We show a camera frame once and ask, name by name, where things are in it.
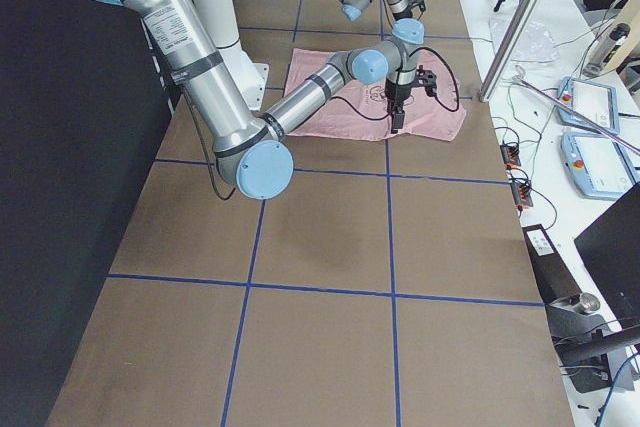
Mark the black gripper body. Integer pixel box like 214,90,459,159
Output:
392,0,426,20
385,69,416,108

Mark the pink Snoopy shirt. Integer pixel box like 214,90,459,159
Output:
285,48,466,141

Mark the far orange connector block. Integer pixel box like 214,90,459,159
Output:
500,142,521,170

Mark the orange connector block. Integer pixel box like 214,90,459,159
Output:
507,169,533,212
500,142,521,170

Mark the white reacher grabber stick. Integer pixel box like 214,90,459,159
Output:
510,64,640,153

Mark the clear plastic bag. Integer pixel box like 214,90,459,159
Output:
488,17,559,63

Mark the near orange connector block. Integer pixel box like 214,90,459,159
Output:
507,169,533,212

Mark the grey water bottle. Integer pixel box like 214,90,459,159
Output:
583,23,631,78

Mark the far blue teach pendant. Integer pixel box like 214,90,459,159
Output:
558,77,620,133

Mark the blue teach pendant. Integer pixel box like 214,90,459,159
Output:
561,132,639,200
558,77,620,133

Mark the near blue teach pendant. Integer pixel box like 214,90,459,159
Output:
561,132,639,200

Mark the black power box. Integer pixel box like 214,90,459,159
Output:
522,224,582,304

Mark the black monitor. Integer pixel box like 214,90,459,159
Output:
574,185,639,318

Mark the aluminium frame post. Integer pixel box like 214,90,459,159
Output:
479,0,540,102

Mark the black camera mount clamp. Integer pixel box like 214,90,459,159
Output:
545,293,639,394

